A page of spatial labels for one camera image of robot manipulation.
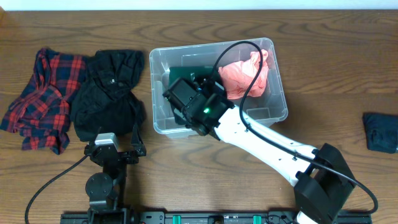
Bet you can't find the red plaid flannel shirt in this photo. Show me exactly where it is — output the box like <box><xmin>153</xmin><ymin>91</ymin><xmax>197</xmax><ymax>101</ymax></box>
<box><xmin>1</xmin><ymin>48</ymin><xmax>87</xmax><ymax>155</ymax></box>

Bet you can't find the pink garment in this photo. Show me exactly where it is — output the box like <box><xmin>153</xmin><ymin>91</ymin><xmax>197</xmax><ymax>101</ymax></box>
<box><xmin>218</xmin><ymin>49</ymin><xmax>269</xmax><ymax>100</ymax></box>

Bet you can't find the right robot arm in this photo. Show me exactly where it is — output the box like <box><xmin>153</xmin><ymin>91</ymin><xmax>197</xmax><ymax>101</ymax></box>
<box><xmin>163</xmin><ymin>78</ymin><xmax>354</xmax><ymax>223</ymax></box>

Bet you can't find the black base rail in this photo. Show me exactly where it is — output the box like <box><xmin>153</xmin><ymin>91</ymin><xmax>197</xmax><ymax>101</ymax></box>
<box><xmin>60</xmin><ymin>210</ymin><xmax>373</xmax><ymax>224</ymax></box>

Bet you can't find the dark navy garment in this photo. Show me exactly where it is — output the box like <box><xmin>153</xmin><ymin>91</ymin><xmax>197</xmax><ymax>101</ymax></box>
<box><xmin>363</xmin><ymin>113</ymin><xmax>397</xmax><ymax>154</ymax></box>

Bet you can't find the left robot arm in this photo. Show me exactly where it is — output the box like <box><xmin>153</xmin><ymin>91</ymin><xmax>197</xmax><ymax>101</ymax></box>
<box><xmin>84</xmin><ymin>124</ymin><xmax>146</xmax><ymax>224</ymax></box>

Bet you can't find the dark green garment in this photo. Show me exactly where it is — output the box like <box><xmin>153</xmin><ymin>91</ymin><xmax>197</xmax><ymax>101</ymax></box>
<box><xmin>169</xmin><ymin>66</ymin><xmax>225</xmax><ymax>92</ymax></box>

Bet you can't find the clear plastic storage bin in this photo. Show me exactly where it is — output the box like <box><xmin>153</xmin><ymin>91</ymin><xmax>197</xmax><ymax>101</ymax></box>
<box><xmin>149</xmin><ymin>37</ymin><xmax>289</xmax><ymax>139</ymax></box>

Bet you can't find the black cable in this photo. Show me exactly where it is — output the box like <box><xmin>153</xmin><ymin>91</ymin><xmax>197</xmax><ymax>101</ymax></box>
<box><xmin>210</xmin><ymin>40</ymin><xmax>379</xmax><ymax>215</ymax></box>
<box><xmin>24</xmin><ymin>154</ymin><xmax>90</xmax><ymax>224</ymax></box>

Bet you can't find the left black cable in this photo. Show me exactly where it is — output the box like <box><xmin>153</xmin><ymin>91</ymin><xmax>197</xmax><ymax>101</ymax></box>
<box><xmin>24</xmin><ymin>154</ymin><xmax>90</xmax><ymax>224</ymax></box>

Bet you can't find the right black cable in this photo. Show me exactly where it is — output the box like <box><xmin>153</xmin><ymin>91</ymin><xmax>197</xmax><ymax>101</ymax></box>
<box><xmin>210</xmin><ymin>40</ymin><xmax>379</xmax><ymax>215</ymax></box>

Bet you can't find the black garment with band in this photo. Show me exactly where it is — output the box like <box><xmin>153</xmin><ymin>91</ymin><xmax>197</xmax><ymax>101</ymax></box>
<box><xmin>170</xmin><ymin>102</ymin><xmax>192</xmax><ymax>128</ymax></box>

